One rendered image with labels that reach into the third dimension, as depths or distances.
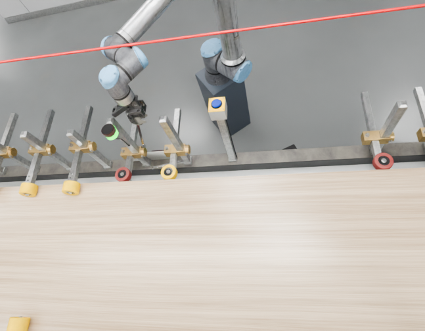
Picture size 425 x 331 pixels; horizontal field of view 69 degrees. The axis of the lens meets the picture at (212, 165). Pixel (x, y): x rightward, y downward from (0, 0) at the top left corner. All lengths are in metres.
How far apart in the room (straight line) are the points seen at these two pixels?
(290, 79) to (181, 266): 2.03
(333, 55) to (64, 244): 2.59
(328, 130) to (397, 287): 1.52
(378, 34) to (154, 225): 2.64
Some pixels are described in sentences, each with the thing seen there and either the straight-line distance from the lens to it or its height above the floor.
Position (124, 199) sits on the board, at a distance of 1.61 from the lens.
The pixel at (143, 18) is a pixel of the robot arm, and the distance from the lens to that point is 1.53.
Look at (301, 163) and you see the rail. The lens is 1.75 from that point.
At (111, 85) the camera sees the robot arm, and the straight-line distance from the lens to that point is 1.35.
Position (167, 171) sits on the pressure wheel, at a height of 0.91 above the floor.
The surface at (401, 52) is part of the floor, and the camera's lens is 3.25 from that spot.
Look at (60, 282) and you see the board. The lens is 1.67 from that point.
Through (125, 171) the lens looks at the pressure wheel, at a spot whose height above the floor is 0.90.
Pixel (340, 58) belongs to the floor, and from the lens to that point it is 3.11.
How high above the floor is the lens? 2.26
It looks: 63 degrees down
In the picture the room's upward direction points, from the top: 24 degrees counter-clockwise
